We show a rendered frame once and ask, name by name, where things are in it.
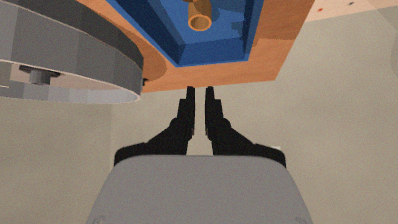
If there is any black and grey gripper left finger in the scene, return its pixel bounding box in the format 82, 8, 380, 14
113, 86, 195, 167

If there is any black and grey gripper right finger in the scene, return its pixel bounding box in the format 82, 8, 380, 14
205, 86, 286, 168

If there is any blue crate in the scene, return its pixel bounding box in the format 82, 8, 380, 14
105, 0, 264, 68

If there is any grey metal cylinder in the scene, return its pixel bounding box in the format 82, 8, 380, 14
29, 70, 51, 86

